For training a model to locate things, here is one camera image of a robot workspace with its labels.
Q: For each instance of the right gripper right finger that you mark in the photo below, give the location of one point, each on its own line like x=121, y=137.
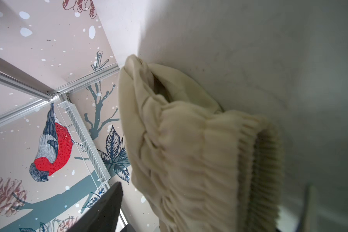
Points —
x=308, y=219

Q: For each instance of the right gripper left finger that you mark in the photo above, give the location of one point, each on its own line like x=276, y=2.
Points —
x=103, y=216

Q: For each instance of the beige shorts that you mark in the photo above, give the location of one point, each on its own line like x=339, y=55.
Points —
x=201, y=169

